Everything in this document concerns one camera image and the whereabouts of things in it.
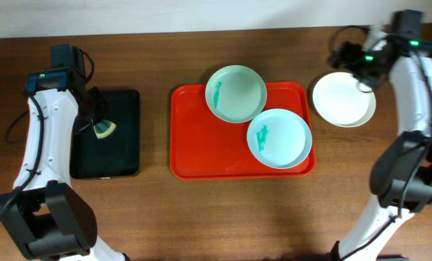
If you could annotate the green yellow sponge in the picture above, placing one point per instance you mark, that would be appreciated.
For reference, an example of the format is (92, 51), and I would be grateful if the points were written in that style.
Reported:
(104, 128)

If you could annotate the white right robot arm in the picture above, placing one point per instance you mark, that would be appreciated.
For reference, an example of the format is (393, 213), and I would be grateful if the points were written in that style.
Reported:
(401, 178)

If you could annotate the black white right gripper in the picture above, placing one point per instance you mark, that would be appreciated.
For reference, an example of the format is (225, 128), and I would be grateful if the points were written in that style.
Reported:
(363, 77)

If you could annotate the light green plate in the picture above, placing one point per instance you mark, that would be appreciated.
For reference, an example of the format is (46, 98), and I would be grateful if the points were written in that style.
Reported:
(235, 94)

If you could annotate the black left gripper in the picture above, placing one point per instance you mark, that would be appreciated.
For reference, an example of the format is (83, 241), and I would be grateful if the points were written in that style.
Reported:
(90, 109)

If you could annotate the black water tray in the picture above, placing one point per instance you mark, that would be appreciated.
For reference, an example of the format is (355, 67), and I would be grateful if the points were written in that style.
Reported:
(116, 155)

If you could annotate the red plastic tray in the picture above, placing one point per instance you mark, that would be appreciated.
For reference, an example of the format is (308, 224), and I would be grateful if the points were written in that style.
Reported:
(204, 147)

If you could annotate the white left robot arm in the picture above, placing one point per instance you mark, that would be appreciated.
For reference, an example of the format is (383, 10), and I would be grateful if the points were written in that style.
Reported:
(44, 216)

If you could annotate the white plate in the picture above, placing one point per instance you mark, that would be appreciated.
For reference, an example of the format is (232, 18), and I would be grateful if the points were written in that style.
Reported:
(342, 100)

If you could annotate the light blue plate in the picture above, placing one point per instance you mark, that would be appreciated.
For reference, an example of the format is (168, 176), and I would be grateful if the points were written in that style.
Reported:
(279, 138)

